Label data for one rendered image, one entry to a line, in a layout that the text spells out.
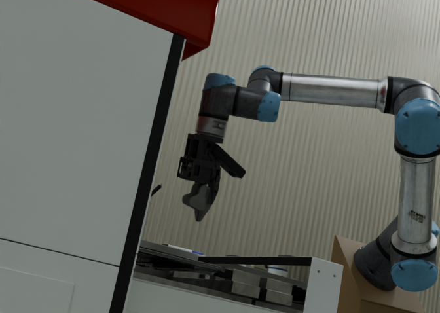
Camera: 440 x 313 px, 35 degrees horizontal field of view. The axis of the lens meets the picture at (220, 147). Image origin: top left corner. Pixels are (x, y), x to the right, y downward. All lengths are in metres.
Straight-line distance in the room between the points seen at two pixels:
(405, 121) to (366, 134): 4.48
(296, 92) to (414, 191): 0.38
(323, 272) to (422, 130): 0.40
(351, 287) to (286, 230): 3.51
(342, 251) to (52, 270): 1.18
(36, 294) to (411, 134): 0.96
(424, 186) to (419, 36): 5.12
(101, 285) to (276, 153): 4.49
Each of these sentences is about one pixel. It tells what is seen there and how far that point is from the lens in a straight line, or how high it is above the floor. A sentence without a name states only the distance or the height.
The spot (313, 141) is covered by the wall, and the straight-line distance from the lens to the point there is 5.74.
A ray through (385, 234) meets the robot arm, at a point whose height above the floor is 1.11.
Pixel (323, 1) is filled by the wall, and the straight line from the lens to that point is 6.15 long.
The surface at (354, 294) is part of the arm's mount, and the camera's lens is 2.00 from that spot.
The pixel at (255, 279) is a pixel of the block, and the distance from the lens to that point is 1.74.
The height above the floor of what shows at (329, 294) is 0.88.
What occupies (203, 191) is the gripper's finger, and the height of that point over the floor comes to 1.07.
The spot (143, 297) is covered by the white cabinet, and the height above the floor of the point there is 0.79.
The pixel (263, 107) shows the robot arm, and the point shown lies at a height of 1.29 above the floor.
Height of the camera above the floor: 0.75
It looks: 15 degrees up
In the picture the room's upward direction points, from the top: 11 degrees clockwise
